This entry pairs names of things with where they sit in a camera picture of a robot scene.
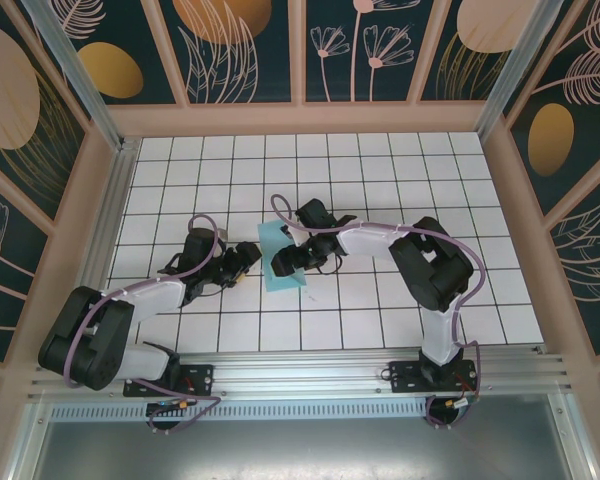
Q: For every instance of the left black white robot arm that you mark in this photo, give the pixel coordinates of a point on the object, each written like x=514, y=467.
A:
x=90, y=345

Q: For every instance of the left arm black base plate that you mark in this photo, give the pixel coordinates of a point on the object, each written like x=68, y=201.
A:
x=200, y=380

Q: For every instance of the long aluminium mounting rail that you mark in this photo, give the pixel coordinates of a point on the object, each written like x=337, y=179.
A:
x=300, y=375

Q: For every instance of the teal cloth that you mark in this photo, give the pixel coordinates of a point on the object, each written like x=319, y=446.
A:
x=272, y=240

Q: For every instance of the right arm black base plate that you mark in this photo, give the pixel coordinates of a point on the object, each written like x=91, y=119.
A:
x=405, y=377

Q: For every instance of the aluminium frame post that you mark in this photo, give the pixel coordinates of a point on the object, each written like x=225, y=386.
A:
x=80, y=75
x=510, y=75

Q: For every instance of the aluminium side rail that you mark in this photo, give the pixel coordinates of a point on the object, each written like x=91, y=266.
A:
x=110, y=225

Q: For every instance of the grey metal sheet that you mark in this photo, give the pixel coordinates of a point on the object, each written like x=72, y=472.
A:
x=300, y=450

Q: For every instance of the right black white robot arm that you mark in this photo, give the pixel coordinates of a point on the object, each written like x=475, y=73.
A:
x=430, y=270

